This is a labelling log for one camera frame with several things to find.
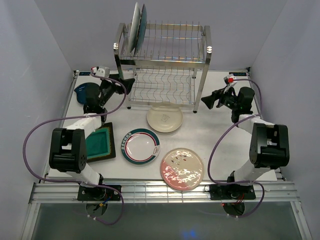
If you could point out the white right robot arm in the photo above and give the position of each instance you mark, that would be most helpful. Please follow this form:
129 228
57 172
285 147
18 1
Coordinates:
268 150

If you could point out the stainless steel dish rack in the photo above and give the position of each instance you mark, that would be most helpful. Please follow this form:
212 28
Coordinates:
170 68

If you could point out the left blue table label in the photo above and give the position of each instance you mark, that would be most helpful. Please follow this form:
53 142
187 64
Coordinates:
84 73

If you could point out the dark blue irregular dish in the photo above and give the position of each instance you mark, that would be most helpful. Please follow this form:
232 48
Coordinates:
81 91

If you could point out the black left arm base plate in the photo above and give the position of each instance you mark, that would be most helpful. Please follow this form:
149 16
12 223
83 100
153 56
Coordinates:
98 193

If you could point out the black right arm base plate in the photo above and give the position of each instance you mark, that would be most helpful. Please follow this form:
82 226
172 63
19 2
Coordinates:
231 192

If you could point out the cream and pink branch plate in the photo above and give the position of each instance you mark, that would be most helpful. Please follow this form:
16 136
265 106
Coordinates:
182 169

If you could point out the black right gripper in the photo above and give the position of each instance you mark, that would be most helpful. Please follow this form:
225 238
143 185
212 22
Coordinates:
209 100

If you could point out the square black teal plate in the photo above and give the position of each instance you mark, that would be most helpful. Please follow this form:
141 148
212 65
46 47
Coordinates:
100 145

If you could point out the dark teal blossom plate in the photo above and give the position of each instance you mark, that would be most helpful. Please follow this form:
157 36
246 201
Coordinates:
141 30

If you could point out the cream bear plate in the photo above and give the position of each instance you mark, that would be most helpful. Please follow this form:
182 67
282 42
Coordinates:
164 117

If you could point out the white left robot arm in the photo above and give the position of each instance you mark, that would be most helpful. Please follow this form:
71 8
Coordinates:
68 149

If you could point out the white green red rimmed plate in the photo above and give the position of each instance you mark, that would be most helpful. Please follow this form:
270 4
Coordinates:
140 146

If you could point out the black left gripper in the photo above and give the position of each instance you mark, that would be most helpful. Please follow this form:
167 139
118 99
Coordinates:
128 83

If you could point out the red and teal plate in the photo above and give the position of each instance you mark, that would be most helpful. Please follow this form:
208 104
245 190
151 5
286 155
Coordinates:
133 36

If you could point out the aluminium front rail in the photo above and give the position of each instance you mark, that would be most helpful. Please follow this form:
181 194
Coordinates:
145 192

